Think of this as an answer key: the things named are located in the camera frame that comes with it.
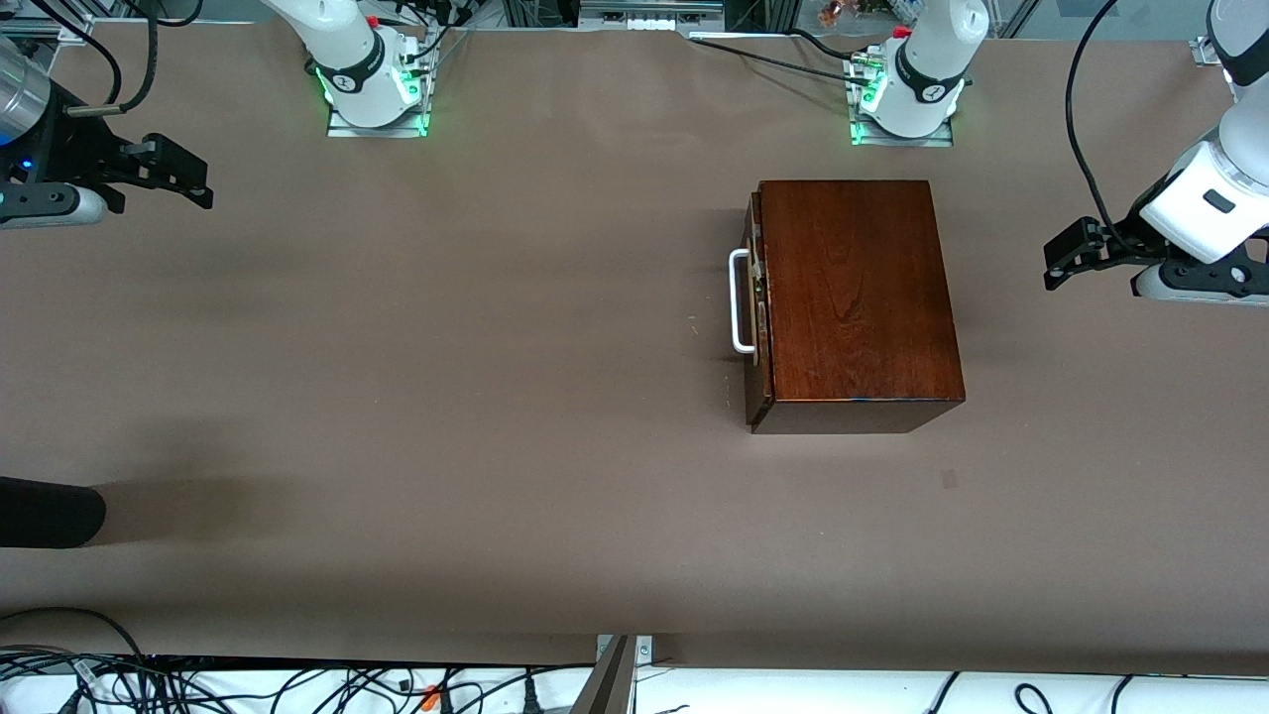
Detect black cylindrical object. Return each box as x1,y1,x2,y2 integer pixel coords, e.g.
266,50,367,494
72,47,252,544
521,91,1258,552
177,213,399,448
0,476,107,549

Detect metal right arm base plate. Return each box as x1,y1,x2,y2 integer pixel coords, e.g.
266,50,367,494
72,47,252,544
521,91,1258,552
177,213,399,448
326,99,430,139

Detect wooden drawer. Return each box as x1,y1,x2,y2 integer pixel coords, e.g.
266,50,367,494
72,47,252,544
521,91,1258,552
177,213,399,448
744,190,776,400

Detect grey metal beam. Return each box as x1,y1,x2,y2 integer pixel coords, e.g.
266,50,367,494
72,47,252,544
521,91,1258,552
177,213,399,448
570,637,637,714

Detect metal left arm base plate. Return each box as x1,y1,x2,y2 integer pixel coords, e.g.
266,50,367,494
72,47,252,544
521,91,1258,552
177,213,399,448
849,55,955,148

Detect dark brown wooden cabinet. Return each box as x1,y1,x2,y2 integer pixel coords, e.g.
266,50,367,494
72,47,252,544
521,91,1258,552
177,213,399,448
744,178,967,435

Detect black cable on table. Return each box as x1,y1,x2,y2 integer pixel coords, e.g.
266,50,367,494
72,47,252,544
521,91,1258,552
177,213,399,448
689,36,875,82

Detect black arched cable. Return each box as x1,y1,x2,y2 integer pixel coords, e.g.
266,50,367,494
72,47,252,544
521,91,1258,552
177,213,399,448
0,607,148,657

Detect tangled black cables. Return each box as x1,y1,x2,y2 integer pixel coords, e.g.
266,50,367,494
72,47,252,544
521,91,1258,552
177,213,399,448
0,645,596,714

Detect thin black cable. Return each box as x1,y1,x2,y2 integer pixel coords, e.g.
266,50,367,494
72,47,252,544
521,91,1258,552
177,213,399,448
124,0,204,28
30,0,124,105

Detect black cable with grey plug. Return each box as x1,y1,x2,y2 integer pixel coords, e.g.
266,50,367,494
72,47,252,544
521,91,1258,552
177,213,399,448
64,0,162,118

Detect white metal drawer handle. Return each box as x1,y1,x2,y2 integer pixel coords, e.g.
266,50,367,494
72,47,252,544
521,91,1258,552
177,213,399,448
730,246,760,355

